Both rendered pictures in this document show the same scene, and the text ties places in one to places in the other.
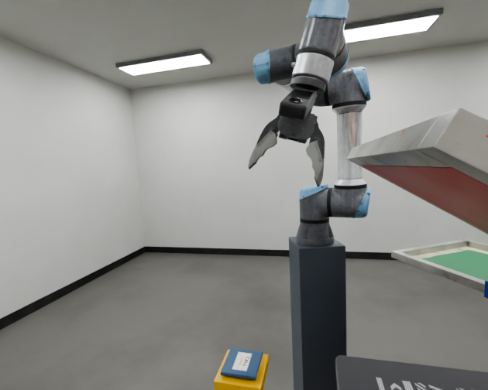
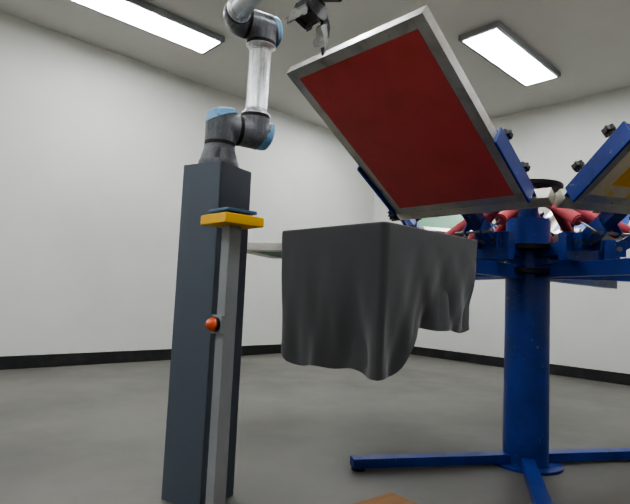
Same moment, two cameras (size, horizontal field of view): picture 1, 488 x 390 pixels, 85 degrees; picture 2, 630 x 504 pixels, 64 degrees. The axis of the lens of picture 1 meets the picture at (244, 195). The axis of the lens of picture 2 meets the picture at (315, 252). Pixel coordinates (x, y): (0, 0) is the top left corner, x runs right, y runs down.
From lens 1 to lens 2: 1.37 m
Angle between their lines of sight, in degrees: 58
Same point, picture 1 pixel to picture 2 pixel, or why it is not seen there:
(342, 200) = (255, 124)
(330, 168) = (47, 204)
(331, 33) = not seen: outside the picture
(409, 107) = (167, 143)
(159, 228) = not seen: outside the picture
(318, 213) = (232, 134)
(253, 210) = not seen: outside the picture
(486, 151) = (430, 20)
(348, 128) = (264, 62)
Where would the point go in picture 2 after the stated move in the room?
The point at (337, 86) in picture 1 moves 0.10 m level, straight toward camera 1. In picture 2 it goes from (261, 21) to (275, 10)
